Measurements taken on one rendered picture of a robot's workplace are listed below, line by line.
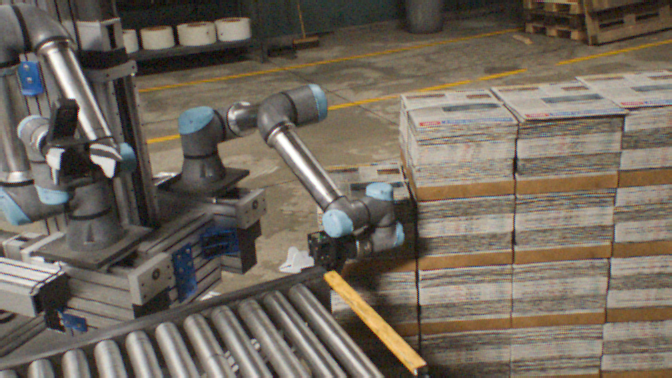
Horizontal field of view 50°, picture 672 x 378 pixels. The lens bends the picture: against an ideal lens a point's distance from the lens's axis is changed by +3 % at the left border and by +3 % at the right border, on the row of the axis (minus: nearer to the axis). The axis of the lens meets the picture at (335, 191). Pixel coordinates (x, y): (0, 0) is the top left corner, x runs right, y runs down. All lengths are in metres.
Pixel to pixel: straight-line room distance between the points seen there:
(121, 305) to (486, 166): 1.10
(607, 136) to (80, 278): 1.53
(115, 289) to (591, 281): 1.40
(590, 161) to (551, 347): 0.63
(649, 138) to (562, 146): 0.24
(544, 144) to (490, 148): 0.15
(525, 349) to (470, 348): 0.17
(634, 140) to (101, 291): 1.54
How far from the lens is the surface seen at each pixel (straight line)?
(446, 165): 2.05
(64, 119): 1.52
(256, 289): 1.74
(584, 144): 2.13
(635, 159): 2.20
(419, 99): 2.26
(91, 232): 2.03
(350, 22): 9.30
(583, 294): 2.35
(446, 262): 2.17
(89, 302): 2.14
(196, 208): 2.42
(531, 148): 2.08
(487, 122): 2.03
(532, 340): 2.39
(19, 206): 1.96
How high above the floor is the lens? 1.67
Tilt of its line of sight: 23 degrees down
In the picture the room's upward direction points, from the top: 4 degrees counter-clockwise
